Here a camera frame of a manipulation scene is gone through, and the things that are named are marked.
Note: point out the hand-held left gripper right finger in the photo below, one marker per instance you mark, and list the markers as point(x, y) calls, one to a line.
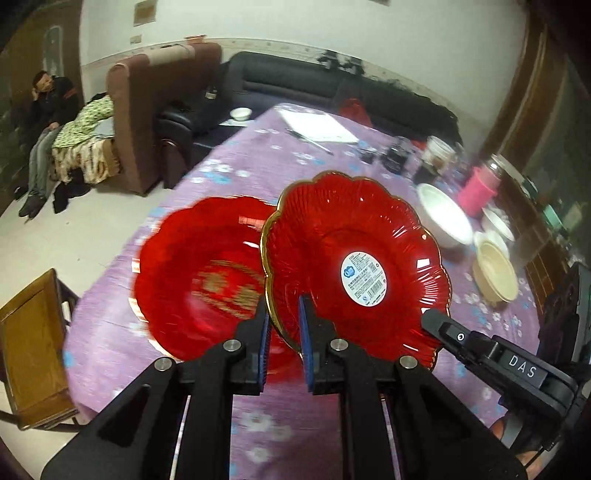
point(304, 346)

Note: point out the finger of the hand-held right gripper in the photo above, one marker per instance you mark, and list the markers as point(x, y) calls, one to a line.
point(485, 353)

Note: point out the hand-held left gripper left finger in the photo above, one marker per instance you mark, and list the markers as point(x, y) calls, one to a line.
point(264, 350)

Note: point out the red plate with gold print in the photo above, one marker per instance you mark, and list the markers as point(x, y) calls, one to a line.
point(184, 277)

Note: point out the red plate with white sticker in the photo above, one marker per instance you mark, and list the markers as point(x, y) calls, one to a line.
point(332, 221)

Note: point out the large white bowl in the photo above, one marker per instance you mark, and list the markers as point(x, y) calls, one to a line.
point(443, 217)

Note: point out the person's right hand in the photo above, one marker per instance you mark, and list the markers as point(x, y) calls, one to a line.
point(499, 429)

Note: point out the beige bowl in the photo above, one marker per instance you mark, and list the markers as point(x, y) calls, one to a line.
point(496, 272)

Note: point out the small white bowl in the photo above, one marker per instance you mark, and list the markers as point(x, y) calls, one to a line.
point(240, 113)
point(498, 222)

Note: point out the jar with pink knitted sleeve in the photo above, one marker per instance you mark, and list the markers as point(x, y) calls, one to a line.
point(480, 187)

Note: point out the purple floral tablecloth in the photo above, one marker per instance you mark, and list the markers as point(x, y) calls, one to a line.
point(221, 180)

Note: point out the wooden cabinet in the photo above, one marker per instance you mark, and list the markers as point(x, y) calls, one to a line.
point(545, 138)

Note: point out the dark glass jar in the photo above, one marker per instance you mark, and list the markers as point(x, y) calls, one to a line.
point(424, 173)

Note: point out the black power adapter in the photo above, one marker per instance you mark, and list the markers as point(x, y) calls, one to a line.
point(368, 155)

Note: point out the clear plastic jar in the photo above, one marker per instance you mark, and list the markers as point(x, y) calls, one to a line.
point(441, 154)

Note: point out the black pen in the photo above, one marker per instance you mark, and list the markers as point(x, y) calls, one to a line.
point(309, 141)

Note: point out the black round device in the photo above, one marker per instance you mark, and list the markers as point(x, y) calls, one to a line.
point(398, 154)

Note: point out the white notebook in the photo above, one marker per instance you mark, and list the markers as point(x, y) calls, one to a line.
point(318, 124)

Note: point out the wooden chair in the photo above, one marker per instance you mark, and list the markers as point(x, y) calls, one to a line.
point(32, 350)

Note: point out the red plastic bag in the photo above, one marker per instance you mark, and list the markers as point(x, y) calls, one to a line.
point(354, 111)

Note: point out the dark clothes pile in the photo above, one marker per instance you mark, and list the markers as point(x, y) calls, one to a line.
point(69, 194)

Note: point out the brown armchair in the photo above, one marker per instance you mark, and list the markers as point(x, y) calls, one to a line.
point(138, 115)

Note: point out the black leather sofa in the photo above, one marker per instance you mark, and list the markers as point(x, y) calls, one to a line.
point(277, 78)

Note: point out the green patterned blanket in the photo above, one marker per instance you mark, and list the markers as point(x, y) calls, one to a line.
point(87, 124)

